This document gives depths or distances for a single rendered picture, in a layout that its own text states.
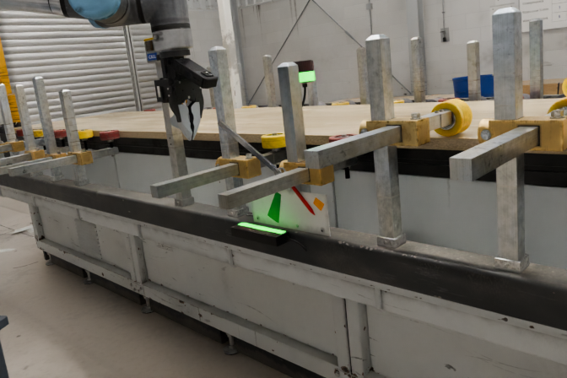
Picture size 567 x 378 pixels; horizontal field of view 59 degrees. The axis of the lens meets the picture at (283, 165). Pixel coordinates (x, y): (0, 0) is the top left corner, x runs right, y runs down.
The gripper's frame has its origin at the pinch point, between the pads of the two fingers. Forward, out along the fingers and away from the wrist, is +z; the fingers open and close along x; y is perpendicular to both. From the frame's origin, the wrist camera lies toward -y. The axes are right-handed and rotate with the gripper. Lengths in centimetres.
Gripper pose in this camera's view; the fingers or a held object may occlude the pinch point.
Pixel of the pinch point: (191, 135)
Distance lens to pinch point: 123.1
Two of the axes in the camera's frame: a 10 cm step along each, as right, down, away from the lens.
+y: -7.4, -0.5, 6.7
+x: -6.7, 2.2, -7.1
